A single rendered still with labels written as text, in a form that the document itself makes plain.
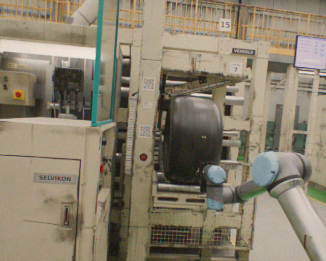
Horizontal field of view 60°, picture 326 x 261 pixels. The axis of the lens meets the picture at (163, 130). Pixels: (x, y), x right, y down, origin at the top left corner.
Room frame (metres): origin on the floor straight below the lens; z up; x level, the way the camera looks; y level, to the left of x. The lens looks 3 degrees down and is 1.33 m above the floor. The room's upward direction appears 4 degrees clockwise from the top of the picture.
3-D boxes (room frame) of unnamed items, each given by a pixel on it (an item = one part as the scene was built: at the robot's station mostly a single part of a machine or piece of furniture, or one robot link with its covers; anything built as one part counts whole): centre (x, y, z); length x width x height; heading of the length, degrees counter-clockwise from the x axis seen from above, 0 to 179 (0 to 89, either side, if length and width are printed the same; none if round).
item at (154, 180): (1.81, 0.04, 0.90); 0.40 x 0.03 x 0.10; 5
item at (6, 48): (1.76, 0.73, 1.66); 0.60 x 0.03 x 0.03; 95
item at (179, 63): (2.13, -0.24, 1.71); 0.61 x 0.25 x 0.15; 95
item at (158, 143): (2.18, 0.11, 1.05); 0.20 x 0.15 x 0.30; 95
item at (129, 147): (1.75, 0.20, 1.19); 0.05 x 0.04 x 0.48; 5
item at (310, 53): (5.01, -2.48, 2.60); 0.60 x 0.05 x 0.55; 98
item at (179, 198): (1.68, -0.15, 0.84); 0.36 x 0.09 x 0.06; 95
